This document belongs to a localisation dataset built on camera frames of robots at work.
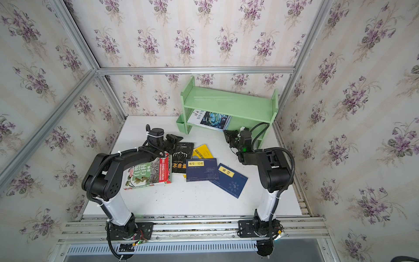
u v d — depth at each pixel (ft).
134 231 2.32
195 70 3.15
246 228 2.40
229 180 2.89
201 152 3.25
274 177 1.64
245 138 2.45
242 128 3.04
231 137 2.82
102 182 1.57
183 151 3.21
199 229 2.45
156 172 2.89
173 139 2.76
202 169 2.98
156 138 2.45
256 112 2.75
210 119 3.32
